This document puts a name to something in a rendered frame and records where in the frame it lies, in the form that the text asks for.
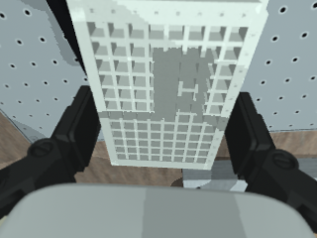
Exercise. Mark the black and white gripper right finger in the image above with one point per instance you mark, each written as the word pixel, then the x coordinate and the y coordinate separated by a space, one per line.
pixel 267 170

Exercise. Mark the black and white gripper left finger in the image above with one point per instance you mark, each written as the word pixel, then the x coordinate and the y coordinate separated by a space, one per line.
pixel 57 159

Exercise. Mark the black rectangular pad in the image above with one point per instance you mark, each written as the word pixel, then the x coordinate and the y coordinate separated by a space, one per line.
pixel 62 15

